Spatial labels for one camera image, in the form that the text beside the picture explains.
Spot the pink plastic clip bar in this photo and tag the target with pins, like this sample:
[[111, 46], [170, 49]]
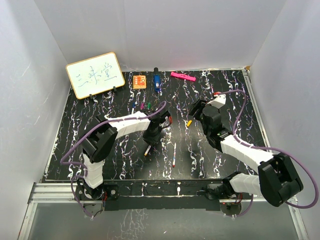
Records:
[[183, 76]]

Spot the yellow marker pen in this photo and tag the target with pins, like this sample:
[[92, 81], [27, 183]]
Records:
[[147, 150]]

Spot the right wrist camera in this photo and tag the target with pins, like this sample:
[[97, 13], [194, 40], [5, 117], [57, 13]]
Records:
[[219, 100]]

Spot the small yellow-framed whiteboard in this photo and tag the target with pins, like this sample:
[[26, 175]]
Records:
[[95, 75]]

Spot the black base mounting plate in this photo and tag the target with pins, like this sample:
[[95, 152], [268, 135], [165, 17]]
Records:
[[165, 194]]

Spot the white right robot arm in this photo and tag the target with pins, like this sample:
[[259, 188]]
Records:
[[276, 178]]

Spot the small orange notebook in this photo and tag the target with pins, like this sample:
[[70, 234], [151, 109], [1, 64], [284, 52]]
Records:
[[139, 82]]

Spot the blue stapler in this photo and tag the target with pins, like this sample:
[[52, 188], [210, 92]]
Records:
[[156, 79]]

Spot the blue marker pen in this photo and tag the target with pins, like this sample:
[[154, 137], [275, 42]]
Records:
[[133, 107]]

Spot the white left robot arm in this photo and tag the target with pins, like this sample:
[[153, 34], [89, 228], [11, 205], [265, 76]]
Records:
[[98, 145]]

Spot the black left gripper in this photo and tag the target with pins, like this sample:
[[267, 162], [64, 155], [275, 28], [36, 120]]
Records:
[[150, 141]]

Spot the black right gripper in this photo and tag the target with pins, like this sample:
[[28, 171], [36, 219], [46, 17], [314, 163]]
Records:
[[197, 108]]

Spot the red marker pen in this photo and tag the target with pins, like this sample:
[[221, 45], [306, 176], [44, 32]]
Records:
[[174, 155]]

